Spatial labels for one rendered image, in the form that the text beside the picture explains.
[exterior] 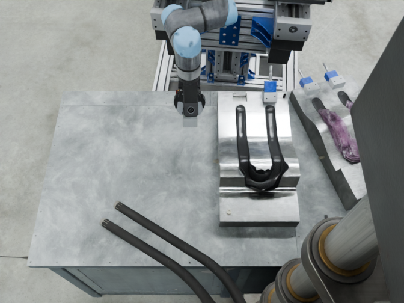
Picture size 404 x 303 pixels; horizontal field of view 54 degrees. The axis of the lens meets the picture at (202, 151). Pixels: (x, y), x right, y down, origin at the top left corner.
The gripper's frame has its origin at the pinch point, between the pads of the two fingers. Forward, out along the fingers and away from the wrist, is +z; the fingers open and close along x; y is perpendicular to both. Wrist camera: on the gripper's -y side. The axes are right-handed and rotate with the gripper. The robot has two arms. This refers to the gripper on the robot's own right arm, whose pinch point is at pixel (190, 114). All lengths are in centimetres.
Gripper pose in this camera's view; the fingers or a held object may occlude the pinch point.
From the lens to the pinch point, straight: 139.4
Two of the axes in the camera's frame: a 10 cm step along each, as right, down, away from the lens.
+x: -10.0, 0.0, 0.0
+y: 0.0, -8.8, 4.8
